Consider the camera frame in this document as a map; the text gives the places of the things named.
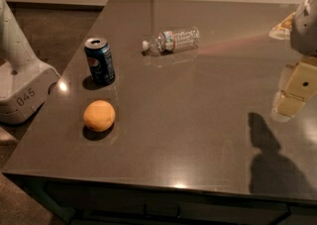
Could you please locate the blue Pepsi soda can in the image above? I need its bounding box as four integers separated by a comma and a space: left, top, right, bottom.
84, 37, 115, 86

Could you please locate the clear plastic water bottle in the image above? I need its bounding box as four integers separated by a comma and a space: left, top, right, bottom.
142, 27, 200, 56

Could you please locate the snack bag on table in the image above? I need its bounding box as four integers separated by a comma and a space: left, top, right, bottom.
268, 13, 295, 40

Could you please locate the orange fruit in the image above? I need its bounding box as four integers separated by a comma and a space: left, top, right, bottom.
83, 100, 116, 132

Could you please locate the white robot base numbered 045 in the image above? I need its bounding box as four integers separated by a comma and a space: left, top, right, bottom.
0, 0, 60, 125

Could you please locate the white gripper with vents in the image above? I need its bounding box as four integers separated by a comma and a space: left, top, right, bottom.
270, 0, 317, 123

